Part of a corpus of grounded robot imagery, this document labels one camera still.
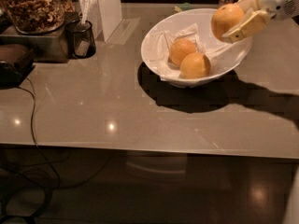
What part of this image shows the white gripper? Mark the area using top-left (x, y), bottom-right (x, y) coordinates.
top-left (221, 0), bottom-right (299, 43)

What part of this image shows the orange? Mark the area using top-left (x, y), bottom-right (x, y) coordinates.
top-left (180, 52), bottom-right (211, 79)
top-left (169, 38), bottom-right (197, 66)
top-left (211, 4), bottom-right (244, 43)

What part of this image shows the orange at bowl front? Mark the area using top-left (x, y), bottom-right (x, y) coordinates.
top-left (180, 52), bottom-right (211, 79)

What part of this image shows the white bowl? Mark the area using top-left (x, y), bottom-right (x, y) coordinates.
top-left (141, 8), bottom-right (252, 88)

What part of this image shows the white paper bowl liner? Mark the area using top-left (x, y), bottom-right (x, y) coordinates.
top-left (142, 23), bottom-right (236, 84)

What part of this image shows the green yellow sponge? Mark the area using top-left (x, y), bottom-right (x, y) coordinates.
top-left (174, 3), bottom-right (192, 13)

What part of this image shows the white upright box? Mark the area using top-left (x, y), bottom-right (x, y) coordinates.
top-left (88, 0), bottom-right (122, 42)

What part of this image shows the white spoon in cup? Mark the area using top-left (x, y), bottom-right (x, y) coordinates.
top-left (74, 0), bottom-right (90, 32)

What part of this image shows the black mesh cup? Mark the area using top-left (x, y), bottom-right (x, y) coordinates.
top-left (64, 21), bottom-right (96, 59)

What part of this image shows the metal box stand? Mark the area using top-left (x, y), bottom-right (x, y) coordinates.
top-left (0, 12), bottom-right (78, 63)

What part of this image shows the glass jar of nuts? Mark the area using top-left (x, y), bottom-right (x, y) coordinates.
top-left (0, 0), bottom-right (64, 35)

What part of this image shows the black device at left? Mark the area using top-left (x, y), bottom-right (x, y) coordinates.
top-left (0, 44), bottom-right (35, 87)

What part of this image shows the black cable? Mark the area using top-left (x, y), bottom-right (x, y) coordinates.
top-left (0, 75), bottom-right (118, 224)

